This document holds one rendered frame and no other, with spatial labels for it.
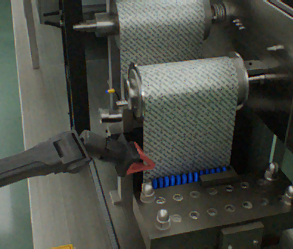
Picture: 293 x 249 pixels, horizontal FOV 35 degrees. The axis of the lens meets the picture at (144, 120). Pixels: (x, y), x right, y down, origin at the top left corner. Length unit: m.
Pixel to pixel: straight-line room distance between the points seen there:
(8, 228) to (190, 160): 1.60
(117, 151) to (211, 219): 0.27
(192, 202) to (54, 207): 0.41
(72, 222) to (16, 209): 1.47
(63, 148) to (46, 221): 0.33
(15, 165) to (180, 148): 0.42
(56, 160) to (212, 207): 0.39
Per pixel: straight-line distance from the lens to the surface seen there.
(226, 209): 1.14
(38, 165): 0.99
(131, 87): 1.10
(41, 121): 1.73
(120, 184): 1.30
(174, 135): 1.15
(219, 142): 1.21
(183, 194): 1.17
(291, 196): 1.18
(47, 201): 1.37
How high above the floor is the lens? 1.79
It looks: 32 degrees down
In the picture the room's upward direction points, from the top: straight up
